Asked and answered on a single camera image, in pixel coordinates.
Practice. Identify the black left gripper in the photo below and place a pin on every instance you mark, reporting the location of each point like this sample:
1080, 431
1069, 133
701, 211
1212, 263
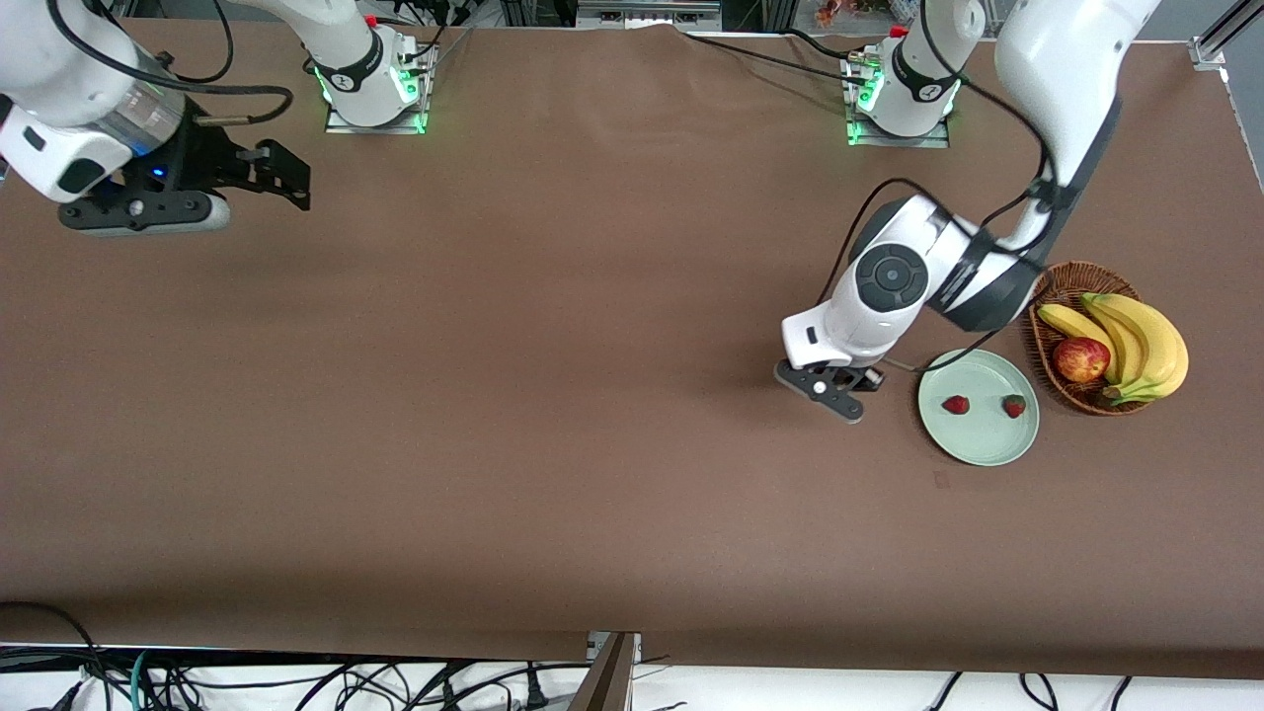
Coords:
860, 375

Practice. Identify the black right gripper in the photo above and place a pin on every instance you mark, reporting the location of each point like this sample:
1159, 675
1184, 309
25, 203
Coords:
200, 158

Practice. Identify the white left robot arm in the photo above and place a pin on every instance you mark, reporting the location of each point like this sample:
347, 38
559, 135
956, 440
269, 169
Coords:
889, 281

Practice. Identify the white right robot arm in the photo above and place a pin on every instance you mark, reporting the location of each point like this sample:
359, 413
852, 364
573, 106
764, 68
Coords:
351, 49

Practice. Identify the pale green round plate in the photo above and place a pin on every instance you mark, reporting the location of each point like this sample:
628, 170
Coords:
978, 439

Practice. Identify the red apple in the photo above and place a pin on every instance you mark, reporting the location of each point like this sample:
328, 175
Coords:
1081, 360

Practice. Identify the brown wicker basket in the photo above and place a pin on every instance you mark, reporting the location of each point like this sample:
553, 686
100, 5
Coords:
1062, 286

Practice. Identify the yellow banana bunch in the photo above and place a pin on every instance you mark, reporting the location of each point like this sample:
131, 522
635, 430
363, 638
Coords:
1150, 341

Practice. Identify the brown table cover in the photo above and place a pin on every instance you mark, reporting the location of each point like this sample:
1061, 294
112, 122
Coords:
494, 395

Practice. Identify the orange background objects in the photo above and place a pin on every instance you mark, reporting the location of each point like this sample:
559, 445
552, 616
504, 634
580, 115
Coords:
829, 12

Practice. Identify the black power plug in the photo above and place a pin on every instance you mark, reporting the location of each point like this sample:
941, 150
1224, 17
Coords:
534, 691

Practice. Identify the aluminium corner profile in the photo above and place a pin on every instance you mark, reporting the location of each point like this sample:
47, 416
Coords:
1210, 49

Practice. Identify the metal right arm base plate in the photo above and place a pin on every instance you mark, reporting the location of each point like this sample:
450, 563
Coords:
346, 126

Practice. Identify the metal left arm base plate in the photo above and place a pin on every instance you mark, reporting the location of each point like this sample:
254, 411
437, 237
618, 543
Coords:
918, 141

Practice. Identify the aluminium frame rail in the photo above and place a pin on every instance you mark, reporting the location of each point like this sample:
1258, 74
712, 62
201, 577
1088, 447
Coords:
642, 15

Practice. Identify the brown wooden post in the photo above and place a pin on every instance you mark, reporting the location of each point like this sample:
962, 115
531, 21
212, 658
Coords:
607, 681

